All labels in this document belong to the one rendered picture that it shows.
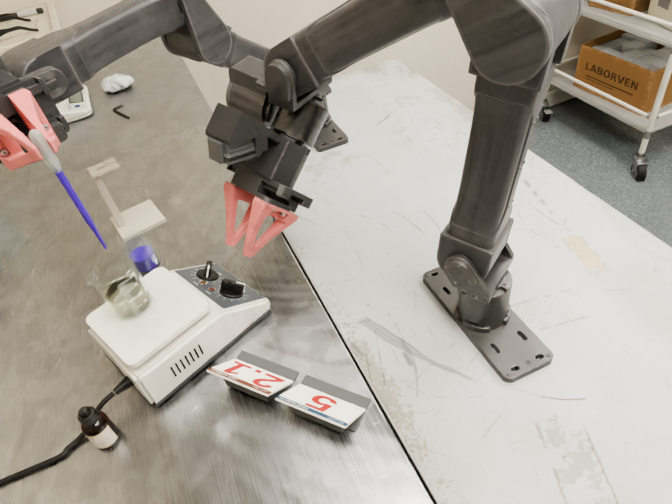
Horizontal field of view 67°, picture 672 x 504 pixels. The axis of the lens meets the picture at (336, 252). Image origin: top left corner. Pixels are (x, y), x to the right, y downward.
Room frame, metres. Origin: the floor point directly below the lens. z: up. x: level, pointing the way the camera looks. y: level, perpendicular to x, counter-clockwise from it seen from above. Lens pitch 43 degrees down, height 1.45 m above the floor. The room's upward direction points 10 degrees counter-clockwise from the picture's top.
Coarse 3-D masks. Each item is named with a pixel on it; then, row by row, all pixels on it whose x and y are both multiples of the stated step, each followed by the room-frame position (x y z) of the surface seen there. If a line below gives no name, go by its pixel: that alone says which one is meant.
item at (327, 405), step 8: (288, 392) 0.34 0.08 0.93; (296, 392) 0.34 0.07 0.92; (304, 392) 0.34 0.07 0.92; (312, 392) 0.34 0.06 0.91; (296, 400) 0.32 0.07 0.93; (304, 400) 0.32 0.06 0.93; (312, 400) 0.32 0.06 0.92; (320, 400) 0.32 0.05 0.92; (328, 400) 0.33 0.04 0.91; (336, 400) 0.33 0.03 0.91; (312, 408) 0.31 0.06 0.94; (320, 408) 0.31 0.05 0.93; (328, 408) 0.31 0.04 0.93; (336, 408) 0.31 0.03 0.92; (344, 408) 0.31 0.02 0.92; (352, 408) 0.31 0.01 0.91; (336, 416) 0.29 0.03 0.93; (344, 416) 0.29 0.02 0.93; (352, 416) 0.30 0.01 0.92
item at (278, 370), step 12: (240, 360) 0.41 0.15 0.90; (252, 360) 0.41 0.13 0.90; (264, 360) 0.41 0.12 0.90; (276, 372) 0.38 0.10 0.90; (288, 372) 0.38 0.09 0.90; (228, 384) 0.38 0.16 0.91; (240, 384) 0.35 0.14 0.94; (288, 384) 0.36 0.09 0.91; (264, 396) 0.34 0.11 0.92; (276, 396) 0.35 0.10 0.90
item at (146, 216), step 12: (96, 168) 0.76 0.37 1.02; (108, 168) 0.75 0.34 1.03; (96, 180) 0.74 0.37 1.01; (108, 192) 0.75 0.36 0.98; (108, 204) 0.74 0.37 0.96; (144, 204) 0.80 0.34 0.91; (120, 216) 0.75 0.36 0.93; (132, 216) 0.77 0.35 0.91; (144, 216) 0.76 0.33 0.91; (156, 216) 0.76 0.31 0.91; (120, 228) 0.74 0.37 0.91; (132, 228) 0.73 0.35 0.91; (144, 228) 0.73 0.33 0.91
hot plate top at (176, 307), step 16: (160, 272) 0.52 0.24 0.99; (160, 288) 0.49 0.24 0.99; (176, 288) 0.48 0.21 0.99; (160, 304) 0.46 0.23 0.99; (176, 304) 0.45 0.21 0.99; (192, 304) 0.45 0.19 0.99; (208, 304) 0.44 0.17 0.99; (96, 320) 0.45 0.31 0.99; (112, 320) 0.44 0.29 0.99; (128, 320) 0.44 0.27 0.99; (144, 320) 0.43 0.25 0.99; (160, 320) 0.43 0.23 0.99; (176, 320) 0.43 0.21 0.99; (192, 320) 0.42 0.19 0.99; (112, 336) 0.42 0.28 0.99; (128, 336) 0.41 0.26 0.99; (144, 336) 0.41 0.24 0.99; (160, 336) 0.40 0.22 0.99; (176, 336) 0.41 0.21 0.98; (128, 352) 0.39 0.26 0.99; (144, 352) 0.38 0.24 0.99
